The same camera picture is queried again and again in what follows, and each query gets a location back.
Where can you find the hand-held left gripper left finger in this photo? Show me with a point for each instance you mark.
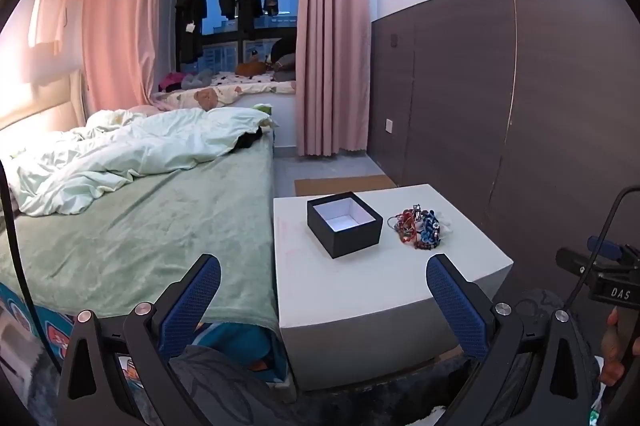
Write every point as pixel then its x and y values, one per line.
pixel 192 306

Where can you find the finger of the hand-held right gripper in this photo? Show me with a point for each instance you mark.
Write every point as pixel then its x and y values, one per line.
pixel 570 261
pixel 605 248

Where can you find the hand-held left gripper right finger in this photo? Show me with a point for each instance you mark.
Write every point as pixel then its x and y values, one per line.
pixel 457 311

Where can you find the black jewelry box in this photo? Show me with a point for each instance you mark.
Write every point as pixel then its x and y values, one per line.
pixel 345 243

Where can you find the person's right hand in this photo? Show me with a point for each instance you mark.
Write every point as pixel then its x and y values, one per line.
pixel 614 346

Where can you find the person's patterned grey pants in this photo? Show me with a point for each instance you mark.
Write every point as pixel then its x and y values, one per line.
pixel 225 381

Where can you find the green bed blanket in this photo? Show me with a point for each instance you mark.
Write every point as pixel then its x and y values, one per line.
pixel 150 231

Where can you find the white table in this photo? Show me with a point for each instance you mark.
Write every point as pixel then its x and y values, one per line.
pixel 350 296

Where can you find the dark blue fluffy rug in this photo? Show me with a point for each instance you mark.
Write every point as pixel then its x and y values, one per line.
pixel 375 406

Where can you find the blue printed bed sheet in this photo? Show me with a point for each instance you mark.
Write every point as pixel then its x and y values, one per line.
pixel 30 331

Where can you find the pale green duvet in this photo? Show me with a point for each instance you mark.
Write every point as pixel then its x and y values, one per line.
pixel 125 155

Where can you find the flattened cardboard sheet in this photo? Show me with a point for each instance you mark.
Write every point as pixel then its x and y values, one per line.
pixel 345 186

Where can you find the pink pillow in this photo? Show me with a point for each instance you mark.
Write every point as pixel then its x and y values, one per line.
pixel 145 110

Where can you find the green packet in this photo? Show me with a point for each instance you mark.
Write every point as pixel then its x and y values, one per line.
pixel 262 108

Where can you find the printed window seat mat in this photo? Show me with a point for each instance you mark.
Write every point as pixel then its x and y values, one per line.
pixel 235 85

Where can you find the magenta cloth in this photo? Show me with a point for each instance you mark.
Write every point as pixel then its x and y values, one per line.
pixel 170 81

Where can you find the grey plush toy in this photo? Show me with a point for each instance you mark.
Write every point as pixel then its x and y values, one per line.
pixel 195 79

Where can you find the orange plush toy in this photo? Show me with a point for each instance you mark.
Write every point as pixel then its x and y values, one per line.
pixel 250 68

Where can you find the beige headboard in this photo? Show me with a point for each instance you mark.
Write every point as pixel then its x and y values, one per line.
pixel 40 105

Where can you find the dark grey pillow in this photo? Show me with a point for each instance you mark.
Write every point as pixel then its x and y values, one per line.
pixel 282 53

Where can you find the pink curtain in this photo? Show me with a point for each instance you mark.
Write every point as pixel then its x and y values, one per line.
pixel 335 30
pixel 120 30

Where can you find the long black hanging garment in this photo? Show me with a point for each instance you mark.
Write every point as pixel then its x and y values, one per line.
pixel 190 5

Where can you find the white air conditioner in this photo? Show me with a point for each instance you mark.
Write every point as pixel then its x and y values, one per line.
pixel 50 0

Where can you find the white wall socket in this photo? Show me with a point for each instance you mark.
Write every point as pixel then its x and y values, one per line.
pixel 388 124

